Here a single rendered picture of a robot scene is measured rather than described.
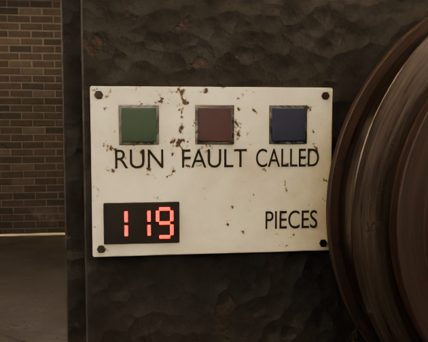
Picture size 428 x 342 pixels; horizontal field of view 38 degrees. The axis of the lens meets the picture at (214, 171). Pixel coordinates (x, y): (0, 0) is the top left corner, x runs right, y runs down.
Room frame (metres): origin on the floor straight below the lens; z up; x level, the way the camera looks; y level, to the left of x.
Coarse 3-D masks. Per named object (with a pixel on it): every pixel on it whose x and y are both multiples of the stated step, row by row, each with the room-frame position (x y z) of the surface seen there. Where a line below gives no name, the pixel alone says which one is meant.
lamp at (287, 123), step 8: (272, 112) 0.67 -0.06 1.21; (280, 112) 0.67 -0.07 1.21; (288, 112) 0.68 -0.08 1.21; (296, 112) 0.68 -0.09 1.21; (304, 112) 0.68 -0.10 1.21; (272, 120) 0.67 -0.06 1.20; (280, 120) 0.67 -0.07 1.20; (288, 120) 0.68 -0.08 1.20; (296, 120) 0.68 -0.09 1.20; (304, 120) 0.68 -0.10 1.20; (272, 128) 0.67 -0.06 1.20; (280, 128) 0.67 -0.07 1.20; (288, 128) 0.68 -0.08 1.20; (296, 128) 0.68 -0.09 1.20; (304, 128) 0.68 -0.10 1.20; (272, 136) 0.67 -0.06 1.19; (280, 136) 0.67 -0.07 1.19; (288, 136) 0.68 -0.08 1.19; (296, 136) 0.68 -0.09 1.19; (304, 136) 0.68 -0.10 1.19
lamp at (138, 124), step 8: (128, 112) 0.65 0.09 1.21; (136, 112) 0.65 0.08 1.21; (144, 112) 0.65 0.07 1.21; (152, 112) 0.66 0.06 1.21; (128, 120) 0.65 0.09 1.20; (136, 120) 0.65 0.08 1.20; (144, 120) 0.65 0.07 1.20; (152, 120) 0.66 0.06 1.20; (128, 128) 0.65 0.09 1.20; (136, 128) 0.65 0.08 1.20; (144, 128) 0.65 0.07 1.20; (152, 128) 0.66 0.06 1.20; (128, 136) 0.65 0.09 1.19; (136, 136) 0.65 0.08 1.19; (144, 136) 0.65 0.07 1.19; (152, 136) 0.66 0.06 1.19
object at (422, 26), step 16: (416, 32) 0.63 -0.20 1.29; (400, 48) 0.63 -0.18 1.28; (384, 64) 0.62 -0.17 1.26; (368, 80) 0.62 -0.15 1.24; (368, 96) 0.62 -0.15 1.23; (352, 112) 0.62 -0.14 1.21; (352, 128) 0.62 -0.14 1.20; (336, 144) 0.62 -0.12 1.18; (336, 160) 0.62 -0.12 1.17; (336, 176) 0.62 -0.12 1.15; (336, 192) 0.62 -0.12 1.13; (336, 208) 0.62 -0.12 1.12; (336, 224) 0.62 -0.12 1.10; (336, 240) 0.62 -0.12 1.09; (336, 256) 0.62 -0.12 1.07; (336, 272) 0.62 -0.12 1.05; (352, 304) 0.62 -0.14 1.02; (368, 336) 0.62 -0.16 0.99
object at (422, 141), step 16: (416, 128) 0.55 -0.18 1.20; (416, 144) 0.54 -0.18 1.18; (400, 160) 0.56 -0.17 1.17; (416, 160) 0.54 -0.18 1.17; (400, 176) 0.55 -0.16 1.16; (416, 176) 0.54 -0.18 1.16; (400, 192) 0.54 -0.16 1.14; (416, 192) 0.54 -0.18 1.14; (400, 208) 0.54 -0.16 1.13; (416, 208) 0.54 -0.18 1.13; (400, 224) 0.54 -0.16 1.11; (416, 224) 0.54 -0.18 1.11; (400, 240) 0.54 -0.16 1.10; (416, 240) 0.54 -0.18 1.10; (400, 256) 0.54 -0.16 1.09; (416, 256) 0.54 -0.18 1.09; (400, 272) 0.54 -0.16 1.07; (416, 272) 0.54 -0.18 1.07; (400, 288) 0.56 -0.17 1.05; (416, 288) 0.54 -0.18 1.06; (416, 304) 0.54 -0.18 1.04; (416, 320) 0.54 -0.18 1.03
